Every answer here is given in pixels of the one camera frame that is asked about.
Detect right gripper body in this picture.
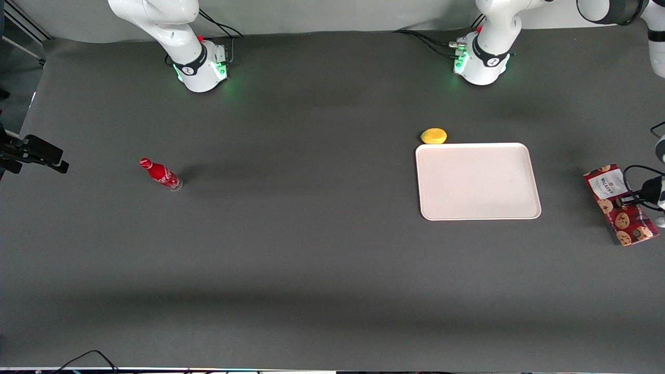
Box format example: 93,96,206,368
0,122,26,175

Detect red tartan cookie box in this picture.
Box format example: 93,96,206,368
583,164,660,247

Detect white rectangular plastic tray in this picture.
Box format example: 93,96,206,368
415,142,542,222

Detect red cola bottle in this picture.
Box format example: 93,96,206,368
139,157,183,192

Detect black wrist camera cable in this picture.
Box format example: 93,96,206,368
622,165,665,211

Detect grey metal frame rail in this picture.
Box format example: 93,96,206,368
0,0,54,68

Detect black cable at table edge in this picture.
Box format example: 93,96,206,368
51,350,121,374

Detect black right arm base cables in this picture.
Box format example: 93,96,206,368
199,9,245,65

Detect black arm base cables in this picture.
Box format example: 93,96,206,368
392,16,486,60
199,9,245,65

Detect black left arm base cables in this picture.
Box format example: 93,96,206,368
392,16,486,60

